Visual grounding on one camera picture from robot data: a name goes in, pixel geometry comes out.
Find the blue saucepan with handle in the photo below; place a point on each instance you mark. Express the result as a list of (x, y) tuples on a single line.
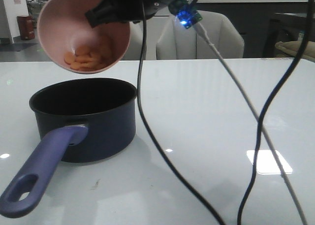
[(81, 120)]

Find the orange ham slice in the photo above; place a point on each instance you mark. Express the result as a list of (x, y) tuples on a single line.
[(82, 50), (69, 57), (83, 62)]

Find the pink plastic bowl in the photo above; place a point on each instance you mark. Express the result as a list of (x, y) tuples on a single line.
[(62, 27)]

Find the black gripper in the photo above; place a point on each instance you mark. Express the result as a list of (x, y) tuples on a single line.
[(109, 11)]

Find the background desk with items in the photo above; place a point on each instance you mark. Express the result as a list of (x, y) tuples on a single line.
[(37, 1)]

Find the right beige chair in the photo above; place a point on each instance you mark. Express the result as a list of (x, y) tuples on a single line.
[(178, 43)]

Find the green circuit board blue led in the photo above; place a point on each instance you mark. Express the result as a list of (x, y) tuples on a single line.
[(185, 12)]

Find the dark grey counter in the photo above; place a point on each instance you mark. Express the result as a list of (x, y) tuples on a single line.
[(251, 18)]

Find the tan cushion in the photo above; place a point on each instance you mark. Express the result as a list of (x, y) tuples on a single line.
[(291, 48)]

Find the left beige chair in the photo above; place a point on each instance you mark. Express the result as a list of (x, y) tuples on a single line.
[(135, 44)]

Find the beige chair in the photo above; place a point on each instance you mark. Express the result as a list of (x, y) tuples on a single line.
[(135, 44), (178, 43)]

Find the red trash bin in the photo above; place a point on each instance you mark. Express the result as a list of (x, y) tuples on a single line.
[(25, 27)]

